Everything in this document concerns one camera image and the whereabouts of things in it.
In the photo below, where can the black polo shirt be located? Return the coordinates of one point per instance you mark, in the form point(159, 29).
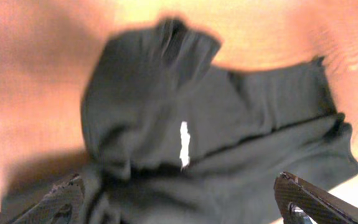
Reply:
point(174, 139)

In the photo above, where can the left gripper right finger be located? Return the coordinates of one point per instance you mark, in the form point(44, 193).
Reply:
point(301, 202)

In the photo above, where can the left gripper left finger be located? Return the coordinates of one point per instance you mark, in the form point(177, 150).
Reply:
point(61, 205)

